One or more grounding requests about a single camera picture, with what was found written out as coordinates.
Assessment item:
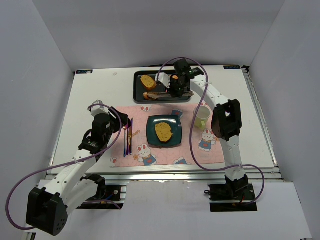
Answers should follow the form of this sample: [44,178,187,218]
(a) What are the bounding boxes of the metal serving tongs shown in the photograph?
[153,91,194,100]

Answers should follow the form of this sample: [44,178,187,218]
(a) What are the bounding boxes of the sesame bun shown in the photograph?
[143,92,158,101]

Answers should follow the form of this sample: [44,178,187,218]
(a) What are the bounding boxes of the toast slice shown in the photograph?
[154,122,173,143]

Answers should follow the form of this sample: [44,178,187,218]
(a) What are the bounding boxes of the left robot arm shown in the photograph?
[26,108,129,236]

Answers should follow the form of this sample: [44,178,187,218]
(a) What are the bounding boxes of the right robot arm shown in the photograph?
[168,57,248,200]

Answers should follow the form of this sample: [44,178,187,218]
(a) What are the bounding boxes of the thick bread slice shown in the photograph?
[140,75,157,91]

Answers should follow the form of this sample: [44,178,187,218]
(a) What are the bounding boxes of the iridescent spoon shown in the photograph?
[123,118,132,158]

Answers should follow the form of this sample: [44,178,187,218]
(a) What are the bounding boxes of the iridescent knife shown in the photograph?
[126,118,133,155]

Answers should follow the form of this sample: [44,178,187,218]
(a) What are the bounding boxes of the dark green square plate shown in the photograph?
[146,115,182,148]

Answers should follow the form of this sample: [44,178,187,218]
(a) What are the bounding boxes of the pale green mug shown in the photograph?
[193,106,211,130]

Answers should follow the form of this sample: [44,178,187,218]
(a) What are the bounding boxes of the black baking tray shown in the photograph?
[133,70,191,104]

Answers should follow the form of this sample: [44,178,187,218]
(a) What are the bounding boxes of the pink bunny placemat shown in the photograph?
[110,103,224,168]

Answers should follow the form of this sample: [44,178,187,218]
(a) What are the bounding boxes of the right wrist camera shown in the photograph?
[155,72,171,89]

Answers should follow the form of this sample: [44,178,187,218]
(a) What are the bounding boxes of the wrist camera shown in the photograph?
[88,99,109,117]
[155,72,171,89]

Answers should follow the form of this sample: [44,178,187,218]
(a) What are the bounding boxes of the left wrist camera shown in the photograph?
[88,99,109,117]

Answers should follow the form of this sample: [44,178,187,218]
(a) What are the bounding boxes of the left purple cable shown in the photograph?
[5,103,126,231]

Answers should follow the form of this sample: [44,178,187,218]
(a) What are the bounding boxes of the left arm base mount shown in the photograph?
[77,184,127,210]

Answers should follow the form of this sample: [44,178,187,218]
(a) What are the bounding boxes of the aluminium table frame rail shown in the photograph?
[44,164,282,182]

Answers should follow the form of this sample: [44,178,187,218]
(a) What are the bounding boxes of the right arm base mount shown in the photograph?
[204,184,258,213]

